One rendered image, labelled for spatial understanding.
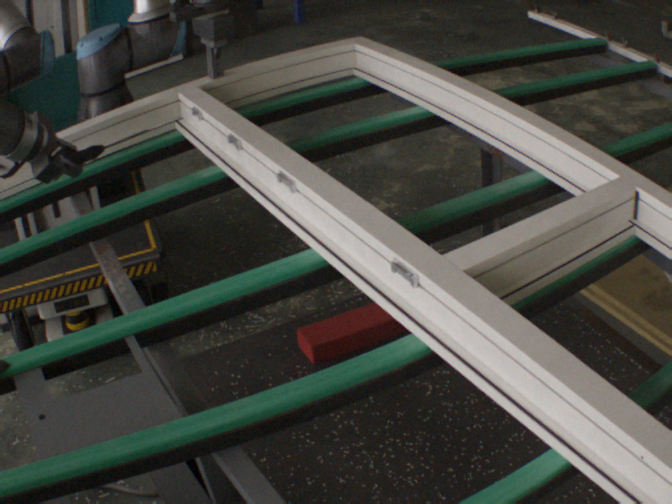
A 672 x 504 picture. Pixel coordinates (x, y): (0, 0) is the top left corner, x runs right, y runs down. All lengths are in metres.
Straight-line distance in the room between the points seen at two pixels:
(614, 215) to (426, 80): 0.59
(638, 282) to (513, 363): 0.69
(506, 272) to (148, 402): 0.48
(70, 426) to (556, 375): 0.58
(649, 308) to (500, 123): 0.46
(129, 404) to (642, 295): 0.96
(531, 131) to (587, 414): 0.71
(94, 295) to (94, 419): 1.42
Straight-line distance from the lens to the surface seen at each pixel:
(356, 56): 1.84
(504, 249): 1.04
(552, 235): 1.10
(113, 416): 0.97
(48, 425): 0.99
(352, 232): 1.12
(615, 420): 0.80
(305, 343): 1.42
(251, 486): 0.89
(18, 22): 1.48
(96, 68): 2.21
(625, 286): 1.53
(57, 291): 2.34
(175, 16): 1.63
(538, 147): 1.41
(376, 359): 0.99
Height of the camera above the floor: 1.48
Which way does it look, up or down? 31 degrees down
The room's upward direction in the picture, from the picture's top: 5 degrees counter-clockwise
